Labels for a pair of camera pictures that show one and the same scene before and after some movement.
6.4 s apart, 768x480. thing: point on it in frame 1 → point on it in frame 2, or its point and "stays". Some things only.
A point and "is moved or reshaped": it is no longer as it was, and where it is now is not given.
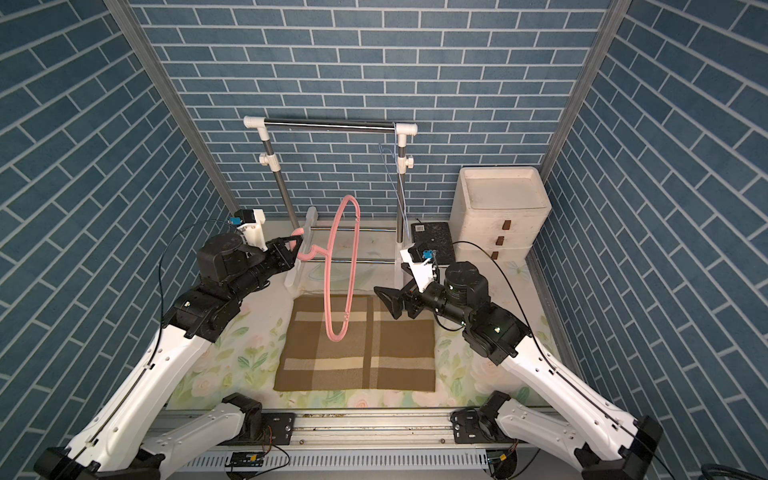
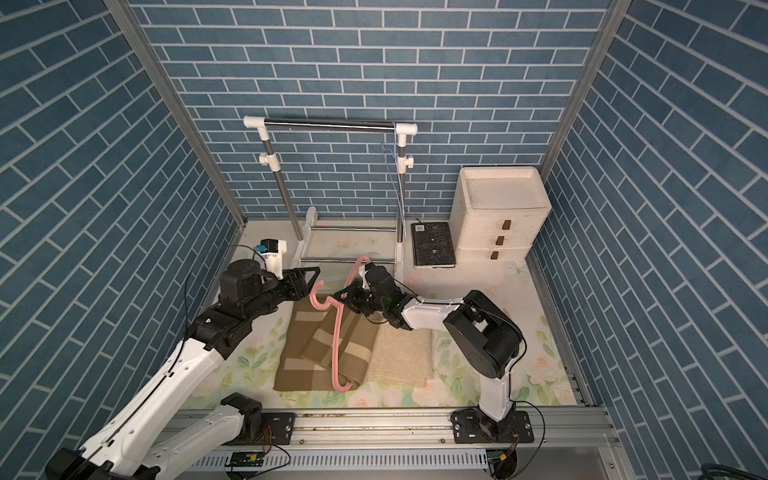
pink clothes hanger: x=326 y=255 → x=339 y=306
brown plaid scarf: x=380 y=352 is moved or reshaped
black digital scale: x=434 y=236 stays
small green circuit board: x=246 y=459 stays
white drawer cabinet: x=501 y=208 stays
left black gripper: x=284 y=257 → x=291 y=282
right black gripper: x=411 y=293 → x=353 y=298
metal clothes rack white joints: x=402 y=130 stays
